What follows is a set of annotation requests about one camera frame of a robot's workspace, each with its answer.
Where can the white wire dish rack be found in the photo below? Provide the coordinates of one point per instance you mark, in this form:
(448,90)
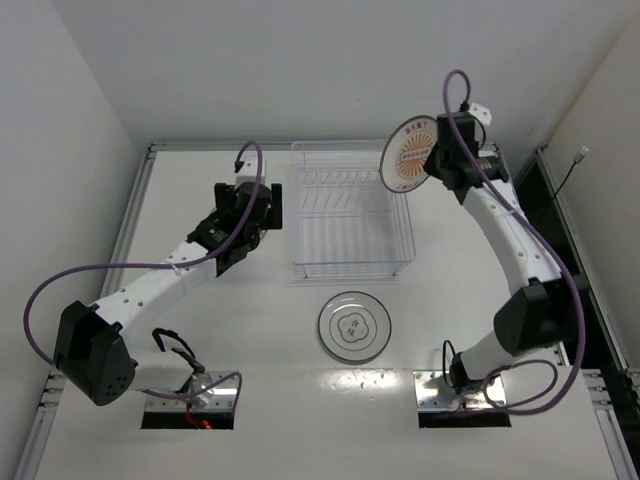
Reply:
(345,224)

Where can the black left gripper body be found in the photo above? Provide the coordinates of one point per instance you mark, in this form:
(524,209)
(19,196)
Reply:
(275,206)

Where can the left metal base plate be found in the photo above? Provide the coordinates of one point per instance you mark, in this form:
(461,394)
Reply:
(214,392)

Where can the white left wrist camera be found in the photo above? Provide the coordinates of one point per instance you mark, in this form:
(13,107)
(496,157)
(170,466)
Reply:
(248,172)

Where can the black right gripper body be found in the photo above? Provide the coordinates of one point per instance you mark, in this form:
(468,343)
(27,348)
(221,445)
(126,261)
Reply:
(445,163)

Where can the white plate with flower emblem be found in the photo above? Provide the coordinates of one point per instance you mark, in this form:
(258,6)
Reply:
(354,327)

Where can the metal base plate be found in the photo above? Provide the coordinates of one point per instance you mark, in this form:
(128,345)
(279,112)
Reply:
(214,392)
(433,395)

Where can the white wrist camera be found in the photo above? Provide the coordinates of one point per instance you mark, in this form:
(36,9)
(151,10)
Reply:
(248,172)
(481,113)

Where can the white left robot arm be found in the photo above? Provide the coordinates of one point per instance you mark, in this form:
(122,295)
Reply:
(94,344)

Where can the orange sunburst plate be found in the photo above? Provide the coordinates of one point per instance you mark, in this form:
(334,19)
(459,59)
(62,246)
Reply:
(405,154)

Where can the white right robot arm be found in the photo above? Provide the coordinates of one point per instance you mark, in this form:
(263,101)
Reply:
(545,305)

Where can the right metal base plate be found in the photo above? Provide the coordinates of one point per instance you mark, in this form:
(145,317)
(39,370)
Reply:
(433,395)

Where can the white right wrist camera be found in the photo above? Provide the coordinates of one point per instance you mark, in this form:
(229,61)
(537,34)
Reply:
(481,113)

